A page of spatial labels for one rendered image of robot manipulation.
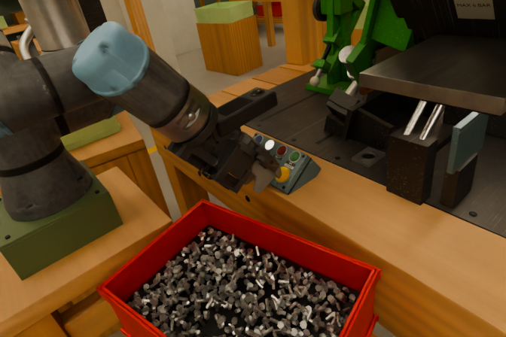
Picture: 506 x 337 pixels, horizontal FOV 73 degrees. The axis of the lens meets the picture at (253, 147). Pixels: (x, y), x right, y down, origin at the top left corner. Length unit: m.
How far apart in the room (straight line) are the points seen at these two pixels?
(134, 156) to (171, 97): 0.85
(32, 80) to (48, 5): 0.22
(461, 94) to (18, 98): 0.47
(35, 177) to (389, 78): 0.58
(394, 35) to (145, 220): 0.58
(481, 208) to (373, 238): 0.17
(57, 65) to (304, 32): 0.99
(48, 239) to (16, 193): 0.10
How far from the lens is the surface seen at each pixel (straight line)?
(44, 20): 0.67
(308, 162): 0.62
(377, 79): 0.45
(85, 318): 0.78
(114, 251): 0.69
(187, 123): 0.43
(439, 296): 0.50
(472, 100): 0.40
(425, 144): 0.54
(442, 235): 0.56
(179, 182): 1.14
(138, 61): 0.39
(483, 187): 0.66
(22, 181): 0.70
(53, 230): 0.71
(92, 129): 1.31
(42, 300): 0.70
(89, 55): 0.38
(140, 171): 1.27
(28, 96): 0.47
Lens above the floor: 1.28
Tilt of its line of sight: 30 degrees down
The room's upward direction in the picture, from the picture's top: 10 degrees counter-clockwise
